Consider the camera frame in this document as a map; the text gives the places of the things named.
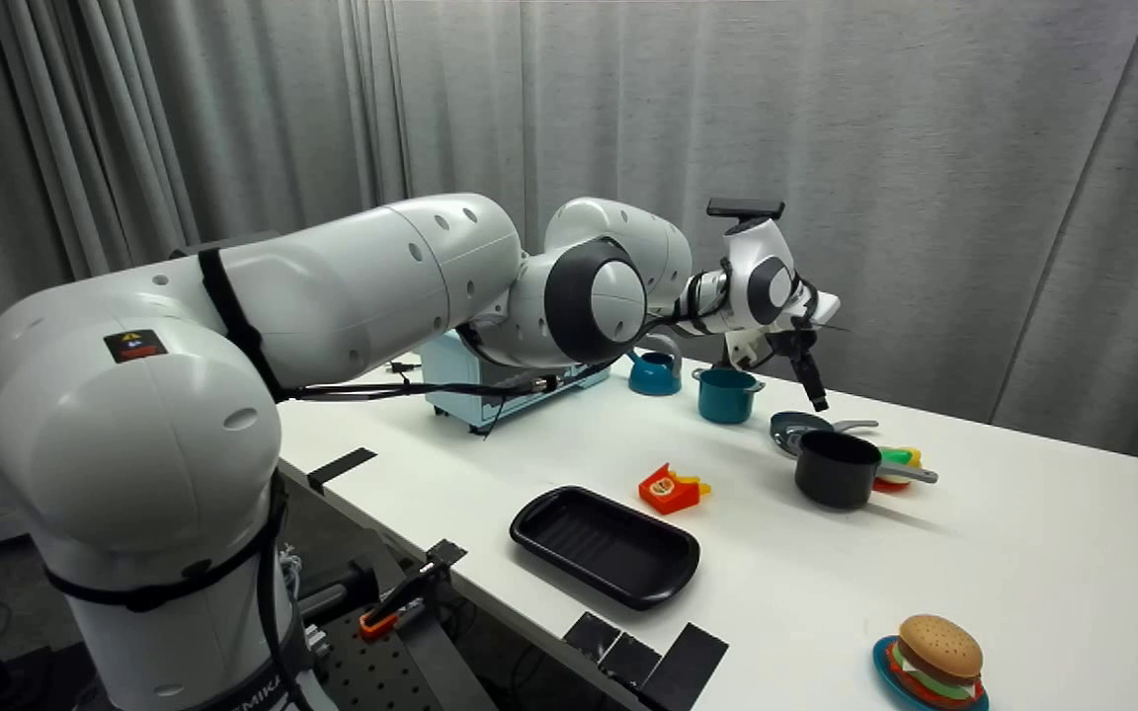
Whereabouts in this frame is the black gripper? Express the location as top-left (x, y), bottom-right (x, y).
top-left (764, 321), bottom-right (839, 414)

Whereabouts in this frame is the clear glass pot lid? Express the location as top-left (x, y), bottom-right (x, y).
top-left (765, 406), bottom-right (854, 458)

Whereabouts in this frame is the teal toy pot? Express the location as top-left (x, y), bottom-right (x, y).
top-left (691, 362), bottom-right (765, 425)

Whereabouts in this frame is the black toy pot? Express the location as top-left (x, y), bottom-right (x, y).
top-left (792, 420), bottom-right (940, 515)

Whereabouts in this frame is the black ribbed grill pan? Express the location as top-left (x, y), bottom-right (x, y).
top-left (507, 482), bottom-right (705, 611)

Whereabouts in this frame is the teal toy kettle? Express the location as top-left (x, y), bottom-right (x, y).
top-left (626, 342), bottom-right (686, 400)

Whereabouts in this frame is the red toy fries box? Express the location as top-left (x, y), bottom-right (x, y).
top-left (637, 462), bottom-right (717, 516)

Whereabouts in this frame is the grey curtain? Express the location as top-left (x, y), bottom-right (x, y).
top-left (0, 0), bottom-right (1138, 470)

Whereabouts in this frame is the small teal plate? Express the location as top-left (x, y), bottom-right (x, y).
top-left (871, 631), bottom-right (993, 711)

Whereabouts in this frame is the toy hamburger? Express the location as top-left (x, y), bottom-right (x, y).
top-left (885, 611), bottom-right (987, 708)

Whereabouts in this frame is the large black tape square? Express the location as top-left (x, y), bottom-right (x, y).
top-left (640, 619), bottom-right (731, 711)

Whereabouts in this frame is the light blue toy oven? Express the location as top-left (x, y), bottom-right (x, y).
top-left (414, 328), bottom-right (618, 440)

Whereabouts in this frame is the small black tape square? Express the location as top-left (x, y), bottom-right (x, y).
top-left (598, 627), bottom-right (659, 690)
top-left (560, 611), bottom-right (622, 662)

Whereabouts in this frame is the black clamp orange tip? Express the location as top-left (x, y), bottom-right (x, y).
top-left (353, 535), bottom-right (469, 643)

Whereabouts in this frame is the black tape strip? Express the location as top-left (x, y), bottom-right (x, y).
top-left (304, 446), bottom-right (381, 495)

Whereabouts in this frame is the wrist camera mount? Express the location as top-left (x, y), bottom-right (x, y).
top-left (705, 195), bottom-right (792, 227)

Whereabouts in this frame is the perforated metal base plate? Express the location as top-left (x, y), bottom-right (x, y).
top-left (317, 615), bottom-right (501, 711)

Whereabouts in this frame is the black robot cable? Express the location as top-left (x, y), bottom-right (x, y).
top-left (34, 241), bottom-right (573, 711)

